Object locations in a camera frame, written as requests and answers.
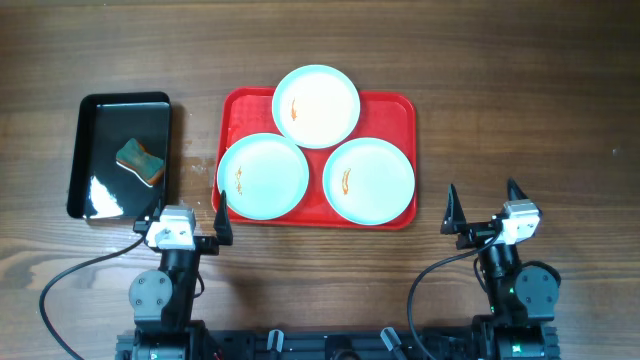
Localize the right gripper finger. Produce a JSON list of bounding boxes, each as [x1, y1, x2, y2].
[[507, 178, 529, 201], [440, 184, 467, 235]]

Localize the green orange sponge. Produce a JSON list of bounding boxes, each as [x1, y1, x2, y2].
[[116, 138, 165, 187]]

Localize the white plate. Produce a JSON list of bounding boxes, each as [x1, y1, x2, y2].
[[322, 137, 416, 226], [216, 133, 310, 221], [271, 64, 361, 149]]

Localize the white plate top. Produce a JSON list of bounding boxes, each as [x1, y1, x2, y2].
[[271, 64, 361, 149]]

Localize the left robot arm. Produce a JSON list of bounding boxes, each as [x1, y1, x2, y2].
[[115, 194, 233, 360]]

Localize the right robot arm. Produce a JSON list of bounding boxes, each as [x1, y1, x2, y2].
[[441, 179, 561, 360]]

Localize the black rectangular tray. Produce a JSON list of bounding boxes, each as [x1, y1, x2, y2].
[[66, 92, 172, 220]]

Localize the red plastic tray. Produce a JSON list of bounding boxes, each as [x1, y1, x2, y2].
[[217, 86, 417, 229]]

